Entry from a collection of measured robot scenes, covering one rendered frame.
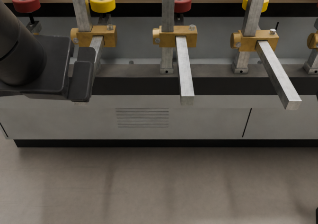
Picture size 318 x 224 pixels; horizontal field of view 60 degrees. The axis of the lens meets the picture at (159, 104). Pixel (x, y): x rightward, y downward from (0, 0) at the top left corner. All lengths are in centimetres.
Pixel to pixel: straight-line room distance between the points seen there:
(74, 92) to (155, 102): 74
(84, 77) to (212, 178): 125
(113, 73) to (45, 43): 64
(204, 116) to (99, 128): 55
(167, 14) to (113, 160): 96
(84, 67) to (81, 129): 119
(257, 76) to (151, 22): 43
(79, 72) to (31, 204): 126
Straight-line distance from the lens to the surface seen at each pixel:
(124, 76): 94
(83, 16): 87
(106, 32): 87
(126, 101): 105
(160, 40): 86
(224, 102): 108
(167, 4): 82
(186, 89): 65
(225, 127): 148
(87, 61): 33
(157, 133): 148
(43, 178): 160
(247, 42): 91
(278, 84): 76
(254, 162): 163
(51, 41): 33
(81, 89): 32
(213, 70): 97
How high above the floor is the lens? 125
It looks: 42 degrees down
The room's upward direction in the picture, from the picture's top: straight up
